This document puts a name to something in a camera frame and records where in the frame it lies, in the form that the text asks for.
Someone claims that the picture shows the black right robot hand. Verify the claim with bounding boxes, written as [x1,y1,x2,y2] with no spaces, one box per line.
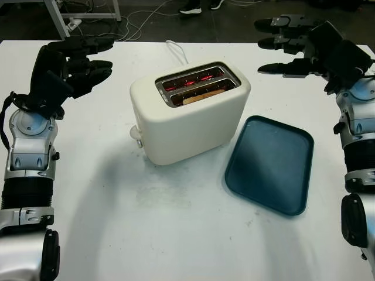
[254,14,344,80]

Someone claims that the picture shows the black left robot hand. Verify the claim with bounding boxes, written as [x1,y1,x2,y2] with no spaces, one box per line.
[30,36,115,100]

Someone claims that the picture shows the browned toast slice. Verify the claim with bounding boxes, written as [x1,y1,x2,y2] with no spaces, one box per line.
[182,89,228,105]

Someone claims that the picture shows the cream two-slot toaster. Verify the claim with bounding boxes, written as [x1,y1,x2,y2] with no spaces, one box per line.
[129,61,252,167]

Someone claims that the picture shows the white power strip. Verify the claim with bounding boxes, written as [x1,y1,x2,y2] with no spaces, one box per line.
[66,18,82,32]

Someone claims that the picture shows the dark teal plastic tray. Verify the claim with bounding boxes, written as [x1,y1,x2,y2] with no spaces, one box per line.
[224,115,315,217]

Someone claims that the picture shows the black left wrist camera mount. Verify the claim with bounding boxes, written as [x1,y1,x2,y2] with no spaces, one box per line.
[33,71,74,103]

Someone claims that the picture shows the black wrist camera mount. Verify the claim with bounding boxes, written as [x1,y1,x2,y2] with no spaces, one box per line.
[325,40,375,94]
[33,71,74,103]

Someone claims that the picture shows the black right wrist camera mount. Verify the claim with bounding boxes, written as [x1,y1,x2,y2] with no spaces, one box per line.
[325,40,375,94]

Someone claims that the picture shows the white metal table frame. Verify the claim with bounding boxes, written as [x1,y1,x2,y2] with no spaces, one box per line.
[43,0,122,40]

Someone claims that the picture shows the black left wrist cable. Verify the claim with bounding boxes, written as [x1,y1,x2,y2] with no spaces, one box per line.
[0,91,64,152]

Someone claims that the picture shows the white floor cable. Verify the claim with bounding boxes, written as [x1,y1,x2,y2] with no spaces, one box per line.
[117,2,184,42]

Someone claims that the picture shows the white toaster power cord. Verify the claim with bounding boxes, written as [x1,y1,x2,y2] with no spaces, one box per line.
[165,40,190,66]

